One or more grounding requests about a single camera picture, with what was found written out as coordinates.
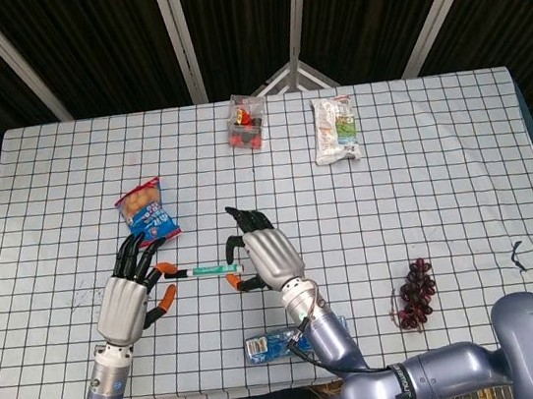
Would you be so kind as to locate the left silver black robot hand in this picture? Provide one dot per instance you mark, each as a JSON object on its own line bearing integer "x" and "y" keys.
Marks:
{"x": 120, "y": 304}

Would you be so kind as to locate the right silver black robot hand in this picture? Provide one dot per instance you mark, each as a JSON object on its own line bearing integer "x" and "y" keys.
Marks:
{"x": 272, "y": 255}

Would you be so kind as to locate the white green marker body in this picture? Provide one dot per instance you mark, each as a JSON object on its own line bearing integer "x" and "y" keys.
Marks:
{"x": 212, "y": 269}

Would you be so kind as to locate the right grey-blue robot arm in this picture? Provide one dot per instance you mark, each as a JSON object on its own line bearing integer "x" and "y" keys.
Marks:
{"x": 445, "y": 373}

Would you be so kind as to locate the blue wrapped rectangular pack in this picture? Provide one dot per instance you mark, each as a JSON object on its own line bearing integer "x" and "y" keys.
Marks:
{"x": 267, "y": 345}

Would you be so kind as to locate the blue red snack bag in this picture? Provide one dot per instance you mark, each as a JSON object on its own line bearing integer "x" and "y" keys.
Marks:
{"x": 147, "y": 218}

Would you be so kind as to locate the white black checkered tablecloth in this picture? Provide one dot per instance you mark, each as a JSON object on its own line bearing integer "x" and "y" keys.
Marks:
{"x": 346, "y": 198}

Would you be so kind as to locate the clear box with red toy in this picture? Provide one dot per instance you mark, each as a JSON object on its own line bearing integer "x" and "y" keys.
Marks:
{"x": 246, "y": 128}

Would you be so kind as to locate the white snack packet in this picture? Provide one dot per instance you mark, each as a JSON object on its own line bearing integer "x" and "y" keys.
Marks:
{"x": 334, "y": 133}

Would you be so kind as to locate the brown crumpled paper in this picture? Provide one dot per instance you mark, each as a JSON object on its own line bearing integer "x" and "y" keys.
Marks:
{"x": 325, "y": 389}

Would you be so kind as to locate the dark purple grape bunch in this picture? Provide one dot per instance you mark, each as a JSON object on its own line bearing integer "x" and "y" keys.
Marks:
{"x": 416, "y": 292}

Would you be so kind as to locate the white triangular frame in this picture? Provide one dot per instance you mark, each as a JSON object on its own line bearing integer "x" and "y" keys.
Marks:
{"x": 296, "y": 76}

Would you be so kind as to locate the white frame post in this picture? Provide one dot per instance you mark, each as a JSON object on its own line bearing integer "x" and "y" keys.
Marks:
{"x": 443, "y": 6}
{"x": 14, "y": 61}
{"x": 179, "y": 38}
{"x": 296, "y": 6}

